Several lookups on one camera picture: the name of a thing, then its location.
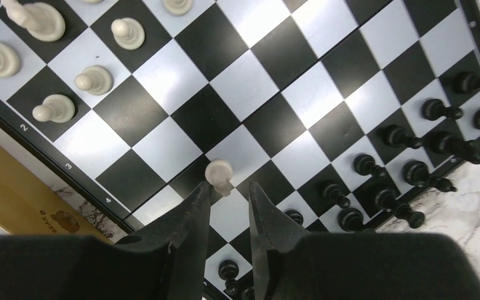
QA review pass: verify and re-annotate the black chess pawn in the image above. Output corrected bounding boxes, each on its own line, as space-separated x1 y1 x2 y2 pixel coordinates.
421 98 464 121
453 72 480 94
382 124 423 149
353 154 387 179

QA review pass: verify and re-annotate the black and white chessboard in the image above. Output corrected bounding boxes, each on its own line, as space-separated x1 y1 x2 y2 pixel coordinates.
0 1 480 299

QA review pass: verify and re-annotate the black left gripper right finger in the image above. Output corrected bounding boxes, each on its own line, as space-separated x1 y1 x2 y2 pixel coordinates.
249 182 480 299

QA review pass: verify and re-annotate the white chess pawn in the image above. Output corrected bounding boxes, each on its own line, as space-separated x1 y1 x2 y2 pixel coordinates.
111 17 145 50

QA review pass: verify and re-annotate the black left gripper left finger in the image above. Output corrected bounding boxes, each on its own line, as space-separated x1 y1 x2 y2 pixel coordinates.
0 181 211 299

